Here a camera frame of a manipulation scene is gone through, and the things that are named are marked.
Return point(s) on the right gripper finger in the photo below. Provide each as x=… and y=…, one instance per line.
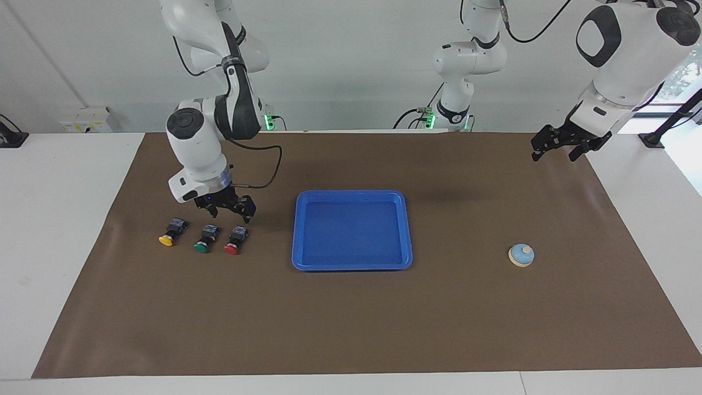
x=213, y=211
x=249, y=214

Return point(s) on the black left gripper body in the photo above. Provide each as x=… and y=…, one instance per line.
x=581, y=131

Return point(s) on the brown table mat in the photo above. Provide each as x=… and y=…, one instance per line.
x=351, y=323

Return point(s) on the white wall socket box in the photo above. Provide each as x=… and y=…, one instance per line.
x=85, y=120

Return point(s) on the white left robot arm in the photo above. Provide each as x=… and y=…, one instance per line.
x=625, y=71

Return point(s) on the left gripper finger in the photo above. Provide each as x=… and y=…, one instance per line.
x=539, y=150
x=578, y=152

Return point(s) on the red push button switch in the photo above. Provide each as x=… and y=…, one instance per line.
x=236, y=240

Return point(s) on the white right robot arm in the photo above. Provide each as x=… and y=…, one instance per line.
x=194, y=151

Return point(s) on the green push button switch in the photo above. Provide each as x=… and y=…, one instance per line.
x=206, y=238

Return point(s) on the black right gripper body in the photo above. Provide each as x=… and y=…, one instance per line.
x=225, y=198

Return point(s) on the blue plastic tray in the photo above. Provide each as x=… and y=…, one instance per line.
x=352, y=233

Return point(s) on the light blue service bell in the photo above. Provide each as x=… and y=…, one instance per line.
x=521, y=255

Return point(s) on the black angled stand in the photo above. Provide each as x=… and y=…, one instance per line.
x=655, y=137

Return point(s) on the yellow push button switch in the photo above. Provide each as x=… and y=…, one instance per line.
x=172, y=231

